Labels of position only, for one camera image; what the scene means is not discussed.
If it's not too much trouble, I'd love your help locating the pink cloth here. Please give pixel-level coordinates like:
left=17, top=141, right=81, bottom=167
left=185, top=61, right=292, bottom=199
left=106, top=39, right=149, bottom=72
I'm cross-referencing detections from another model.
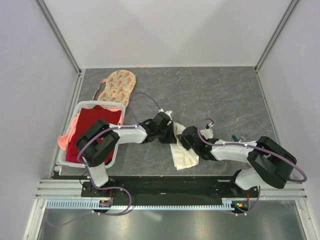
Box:
left=57, top=113, right=80, bottom=152

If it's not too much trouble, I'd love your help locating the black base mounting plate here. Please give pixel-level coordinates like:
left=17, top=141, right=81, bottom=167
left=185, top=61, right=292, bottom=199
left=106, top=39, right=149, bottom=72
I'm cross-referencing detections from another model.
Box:
left=53, top=174, right=258, bottom=201

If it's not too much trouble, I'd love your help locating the white cloth napkin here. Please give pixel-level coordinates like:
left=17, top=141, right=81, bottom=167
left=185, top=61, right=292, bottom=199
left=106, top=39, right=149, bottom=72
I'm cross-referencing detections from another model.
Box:
left=170, top=122, right=200, bottom=171

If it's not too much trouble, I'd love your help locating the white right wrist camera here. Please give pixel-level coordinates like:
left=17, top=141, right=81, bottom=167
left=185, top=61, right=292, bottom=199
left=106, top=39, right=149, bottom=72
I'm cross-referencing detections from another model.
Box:
left=202, top=122, right=214, bottom=139

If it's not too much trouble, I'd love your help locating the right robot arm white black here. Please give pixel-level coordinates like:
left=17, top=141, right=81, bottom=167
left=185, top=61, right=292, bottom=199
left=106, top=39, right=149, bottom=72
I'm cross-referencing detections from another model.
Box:
left=177, top=126, right=297, bottom=197

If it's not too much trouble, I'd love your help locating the white slotted cable duct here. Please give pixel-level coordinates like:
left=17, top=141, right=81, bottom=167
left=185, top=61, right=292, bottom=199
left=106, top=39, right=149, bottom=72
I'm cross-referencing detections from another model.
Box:
left=46, top=199, right=235, bottom=211

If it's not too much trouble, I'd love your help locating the floral beige eye mask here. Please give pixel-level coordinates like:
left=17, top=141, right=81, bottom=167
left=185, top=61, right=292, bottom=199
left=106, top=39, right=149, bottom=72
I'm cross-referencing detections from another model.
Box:
left=92, top=69, right=137, bottom=107

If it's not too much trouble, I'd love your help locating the red cloth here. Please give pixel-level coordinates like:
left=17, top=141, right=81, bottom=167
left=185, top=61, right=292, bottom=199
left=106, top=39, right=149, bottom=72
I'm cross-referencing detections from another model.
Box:
left=65, top=105, right=123, bottom=164

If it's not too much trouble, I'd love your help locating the green handled wooden spoon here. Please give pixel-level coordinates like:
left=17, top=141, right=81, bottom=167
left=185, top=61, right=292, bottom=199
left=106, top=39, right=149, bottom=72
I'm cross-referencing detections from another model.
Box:
left=232, top=135, right=241, bottom=143

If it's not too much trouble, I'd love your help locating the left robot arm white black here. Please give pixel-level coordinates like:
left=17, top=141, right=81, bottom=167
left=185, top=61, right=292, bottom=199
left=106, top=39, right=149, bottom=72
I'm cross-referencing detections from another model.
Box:
left=75, top=112, right=177, bottom=197

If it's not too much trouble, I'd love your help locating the white plastic basket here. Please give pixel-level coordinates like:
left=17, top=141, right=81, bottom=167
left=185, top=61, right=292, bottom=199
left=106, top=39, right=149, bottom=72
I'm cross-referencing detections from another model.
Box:
left=58, top=100, right=126, bottom=168

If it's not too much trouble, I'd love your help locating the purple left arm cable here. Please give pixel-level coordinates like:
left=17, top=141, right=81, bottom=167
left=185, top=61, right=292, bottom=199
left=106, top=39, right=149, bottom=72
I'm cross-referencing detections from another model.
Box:
left=76, top=91, right=165, bottom=188

